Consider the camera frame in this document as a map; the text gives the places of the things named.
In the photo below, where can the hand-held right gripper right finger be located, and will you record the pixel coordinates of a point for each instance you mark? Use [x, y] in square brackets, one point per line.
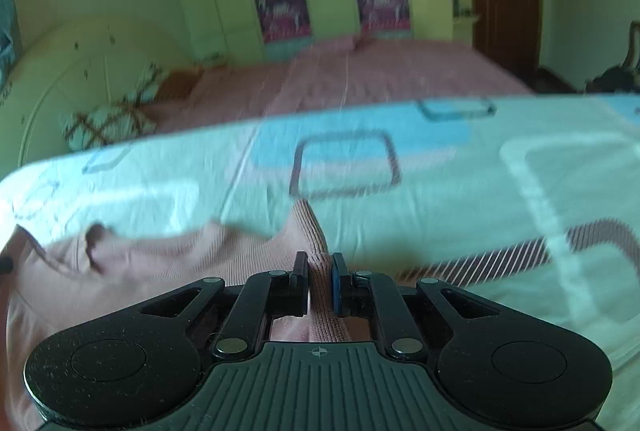
[339, 286]

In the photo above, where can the white brown patterned pillow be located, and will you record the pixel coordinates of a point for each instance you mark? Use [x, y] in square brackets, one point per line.
[100, 126]

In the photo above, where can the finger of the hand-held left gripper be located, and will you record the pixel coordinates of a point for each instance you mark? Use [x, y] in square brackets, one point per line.
[5, 264]

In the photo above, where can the pink checked bed sheet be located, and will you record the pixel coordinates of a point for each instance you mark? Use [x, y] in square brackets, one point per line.
[375, 76]

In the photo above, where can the dark wooden chair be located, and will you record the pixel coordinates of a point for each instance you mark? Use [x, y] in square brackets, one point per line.
[617, 76]

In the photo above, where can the cream bed headboard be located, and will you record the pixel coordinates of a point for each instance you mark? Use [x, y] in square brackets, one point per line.
[75, 56]

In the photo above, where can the purple wall poster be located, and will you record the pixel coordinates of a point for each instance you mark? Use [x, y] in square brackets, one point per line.
[384, 5]
[282, 13]

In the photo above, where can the blue curtain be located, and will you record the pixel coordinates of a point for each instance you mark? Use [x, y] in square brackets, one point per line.
[7, 26]

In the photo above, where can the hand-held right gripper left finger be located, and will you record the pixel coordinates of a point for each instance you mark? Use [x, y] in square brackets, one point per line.
[300, 286]

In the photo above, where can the blue patterned bed cover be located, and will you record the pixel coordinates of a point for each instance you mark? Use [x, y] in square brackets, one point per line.
[450, 211]

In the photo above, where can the pink sweater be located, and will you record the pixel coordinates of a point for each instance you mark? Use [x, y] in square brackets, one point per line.
[150, 258]

